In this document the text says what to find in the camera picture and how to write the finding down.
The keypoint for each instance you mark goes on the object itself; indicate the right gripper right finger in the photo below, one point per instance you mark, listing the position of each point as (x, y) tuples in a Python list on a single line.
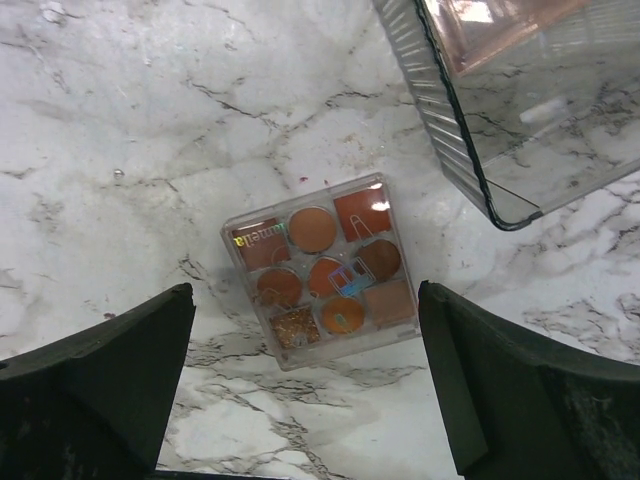
[(519, 405)]

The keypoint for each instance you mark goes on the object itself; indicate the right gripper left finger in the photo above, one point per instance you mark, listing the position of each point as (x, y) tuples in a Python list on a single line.
[(96, 404)]

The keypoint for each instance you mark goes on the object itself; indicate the orange eyeshadow palette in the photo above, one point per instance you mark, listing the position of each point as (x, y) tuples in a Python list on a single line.
[(325, 273)]

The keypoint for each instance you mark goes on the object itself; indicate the clear acrylic makeup organizer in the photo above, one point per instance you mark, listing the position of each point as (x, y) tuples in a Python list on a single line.
[(540, 125)]

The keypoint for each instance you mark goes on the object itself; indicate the rose gold clear compact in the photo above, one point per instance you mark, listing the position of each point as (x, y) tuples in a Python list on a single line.
[(470, 33)]

